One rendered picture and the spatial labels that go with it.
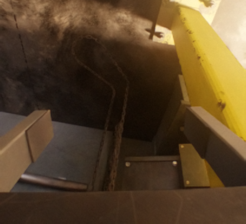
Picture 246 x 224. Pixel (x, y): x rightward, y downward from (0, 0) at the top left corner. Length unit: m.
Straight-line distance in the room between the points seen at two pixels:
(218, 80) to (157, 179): 0.43
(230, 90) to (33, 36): 0.93
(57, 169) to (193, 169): 0.83
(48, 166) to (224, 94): 1.08
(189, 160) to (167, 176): 0.10
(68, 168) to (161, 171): 0.67
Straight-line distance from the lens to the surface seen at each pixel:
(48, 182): 1.08
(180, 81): 0.94
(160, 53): 0.93
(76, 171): 1.19
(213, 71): 0.39
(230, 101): 0.32
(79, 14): 0.91
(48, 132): 0.17
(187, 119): 0.16
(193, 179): 0.62
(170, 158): 0.72
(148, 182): 0.68
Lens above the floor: 0.83
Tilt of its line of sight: 48 degrees down
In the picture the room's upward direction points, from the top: 170 degrees counter-clockwise
